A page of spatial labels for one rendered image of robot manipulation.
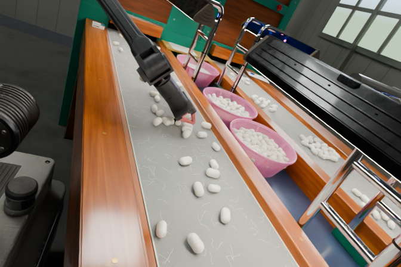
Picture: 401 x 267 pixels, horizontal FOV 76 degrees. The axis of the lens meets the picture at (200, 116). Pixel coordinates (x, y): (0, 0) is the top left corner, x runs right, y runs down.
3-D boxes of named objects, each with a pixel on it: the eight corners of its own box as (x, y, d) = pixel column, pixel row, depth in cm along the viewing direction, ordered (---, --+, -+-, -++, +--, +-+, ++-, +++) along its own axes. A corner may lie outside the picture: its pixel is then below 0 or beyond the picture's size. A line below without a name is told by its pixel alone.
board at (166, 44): (166, 49, 153) (166, 47, 153) (160, 41, 165) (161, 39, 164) (212, 63, 169) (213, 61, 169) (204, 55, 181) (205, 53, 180)
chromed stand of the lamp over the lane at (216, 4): (154, 89, 118) (190, -11, 100) (147, 72, 134) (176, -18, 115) (191, 97, 128) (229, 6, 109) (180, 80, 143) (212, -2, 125)
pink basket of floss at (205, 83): (201, 93, 139) (209, 77, 135) (162, 70, 145) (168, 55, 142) (219, 86, 162) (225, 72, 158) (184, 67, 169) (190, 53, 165)
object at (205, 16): (193, 21, 86) (201, -1, 83) (156, -9, 134) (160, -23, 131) (213, 28, 90) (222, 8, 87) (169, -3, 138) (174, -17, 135)
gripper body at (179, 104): (185, 94, 85) (175, 78, 80) (196, 110, 77) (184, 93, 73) (169, 105, 85) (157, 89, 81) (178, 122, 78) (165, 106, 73)
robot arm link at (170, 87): (155, 87, 70) (171, 74, 71) (147, 78, 76) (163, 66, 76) (167, 103, 75) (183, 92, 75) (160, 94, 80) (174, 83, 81)
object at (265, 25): (225, 105, 138) (266, 23, 119) (212, 87, 153) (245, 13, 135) (252, 110, 147) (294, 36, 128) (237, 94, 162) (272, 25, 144)
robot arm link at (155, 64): (63, -31, 76) (95, -48, 77) (73, -16, 81) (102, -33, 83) (140, 79, 66) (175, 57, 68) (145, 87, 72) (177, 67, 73)
